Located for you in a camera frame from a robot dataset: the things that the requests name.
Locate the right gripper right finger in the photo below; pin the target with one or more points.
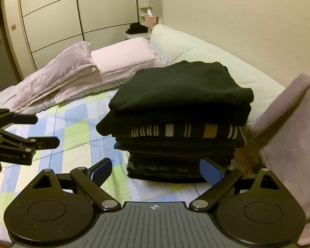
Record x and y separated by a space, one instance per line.
220 179

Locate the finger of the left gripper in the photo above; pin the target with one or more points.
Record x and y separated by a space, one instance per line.
8 117
12 144

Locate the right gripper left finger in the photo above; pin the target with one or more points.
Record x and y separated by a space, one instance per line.
90 180

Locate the black long sleeve shirt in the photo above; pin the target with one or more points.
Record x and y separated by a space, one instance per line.
184 92

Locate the stack of folded dark clothes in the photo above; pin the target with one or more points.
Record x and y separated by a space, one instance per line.
173 152

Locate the white striped pillow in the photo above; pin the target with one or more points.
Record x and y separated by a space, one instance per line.
41 100

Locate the wooden door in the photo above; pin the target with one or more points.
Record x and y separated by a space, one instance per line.
10 73

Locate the checkered bed sheet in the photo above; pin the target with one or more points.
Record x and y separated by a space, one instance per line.
74 124

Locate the pink towel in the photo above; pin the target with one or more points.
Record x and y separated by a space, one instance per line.
282 136

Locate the pink folded duvet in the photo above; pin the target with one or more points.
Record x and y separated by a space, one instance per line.
77 69

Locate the white wardrobe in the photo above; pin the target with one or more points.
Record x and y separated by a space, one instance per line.
50 26

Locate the white upholstered headboard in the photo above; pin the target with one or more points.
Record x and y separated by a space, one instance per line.
179 46

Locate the pink tissue box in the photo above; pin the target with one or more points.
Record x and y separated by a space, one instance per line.
150 21

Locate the white bedside shelf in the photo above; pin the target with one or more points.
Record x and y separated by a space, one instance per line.
139 29

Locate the oval wall mirror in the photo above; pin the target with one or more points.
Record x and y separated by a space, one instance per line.
155 7

